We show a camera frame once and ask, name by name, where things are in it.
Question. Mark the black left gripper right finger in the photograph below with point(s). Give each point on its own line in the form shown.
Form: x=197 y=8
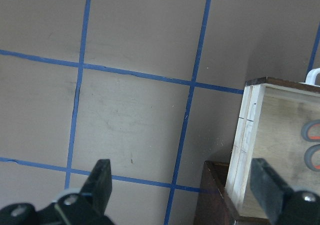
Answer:
x=274 y=195

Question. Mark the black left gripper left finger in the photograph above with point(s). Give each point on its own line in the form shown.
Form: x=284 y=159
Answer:
x=97 y=188

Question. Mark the wooden drawer with white handle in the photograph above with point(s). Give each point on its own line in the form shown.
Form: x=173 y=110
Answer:
x=279 y=121

